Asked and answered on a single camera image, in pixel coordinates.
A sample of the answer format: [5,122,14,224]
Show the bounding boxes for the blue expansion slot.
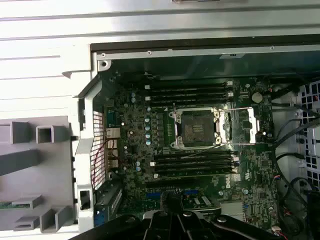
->
[146,190,200,200]

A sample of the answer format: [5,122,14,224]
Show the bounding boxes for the green motherboard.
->
[101,72,278,240]

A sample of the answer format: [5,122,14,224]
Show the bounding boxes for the CPU socket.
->
[169,107,222,149]

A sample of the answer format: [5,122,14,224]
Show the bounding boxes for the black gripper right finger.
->
[172,192,276,240]

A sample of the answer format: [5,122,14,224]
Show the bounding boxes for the metal drive cage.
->
[293,74,320,187]

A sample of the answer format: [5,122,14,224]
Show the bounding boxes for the metal socket cover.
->
[215,106,260,146]

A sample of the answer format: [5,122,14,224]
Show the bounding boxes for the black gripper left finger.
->
[74,192,174,240]

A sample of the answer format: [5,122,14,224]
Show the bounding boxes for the black PC case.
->
[61,42,320,240]

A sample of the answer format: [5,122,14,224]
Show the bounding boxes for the grey parts rack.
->
[0,119,78,233]

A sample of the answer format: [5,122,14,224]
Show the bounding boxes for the black expansion slot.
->
[145,178,216,190]

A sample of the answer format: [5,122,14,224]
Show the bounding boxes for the green RAM stick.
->
[0,201,20,211]

